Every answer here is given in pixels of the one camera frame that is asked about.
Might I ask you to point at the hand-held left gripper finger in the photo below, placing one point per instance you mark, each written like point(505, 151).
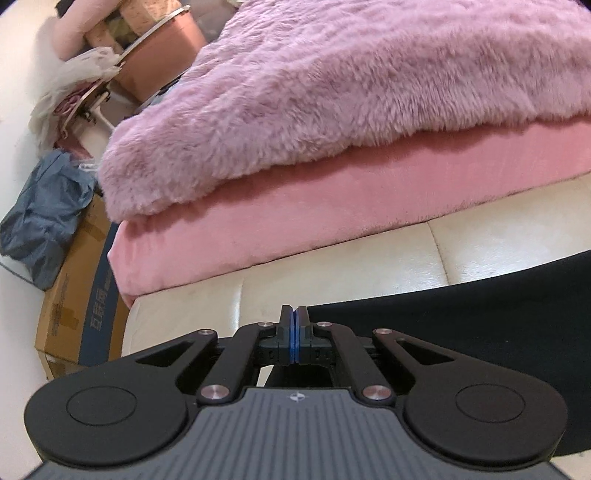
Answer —
point(289, 333)
point(300, 333)

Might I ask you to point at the black pants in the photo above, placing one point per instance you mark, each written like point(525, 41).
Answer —
point(471, 314)

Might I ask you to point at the cream leather sofa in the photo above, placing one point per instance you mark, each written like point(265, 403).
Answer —
point(369, 258)

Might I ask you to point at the brown cardboard box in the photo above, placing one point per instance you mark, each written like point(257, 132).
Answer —
point(76, 295)

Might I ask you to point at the purple fluffy blanket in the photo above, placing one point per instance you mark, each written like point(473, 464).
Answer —
point(332, 92)

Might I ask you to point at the blue grey cloth bundle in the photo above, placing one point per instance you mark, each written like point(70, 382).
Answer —
point(44, 217)

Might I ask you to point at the pink storage box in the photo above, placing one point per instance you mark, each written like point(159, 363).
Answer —
point(157, 60)

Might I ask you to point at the maroon patterned bag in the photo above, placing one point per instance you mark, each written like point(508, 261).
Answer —
point(69, 104)

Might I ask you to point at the white gauzy cloth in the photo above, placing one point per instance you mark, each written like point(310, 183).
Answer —
point(69, 74)

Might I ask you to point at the pink plush toy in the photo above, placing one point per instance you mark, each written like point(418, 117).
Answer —
point(69, 27)

